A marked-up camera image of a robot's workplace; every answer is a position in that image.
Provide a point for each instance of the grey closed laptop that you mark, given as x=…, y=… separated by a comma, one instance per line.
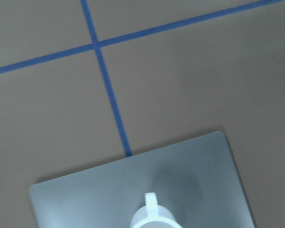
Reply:
x=196, y=180

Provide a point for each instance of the white plastic cup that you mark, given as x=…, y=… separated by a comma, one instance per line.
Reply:
x=153, y=215

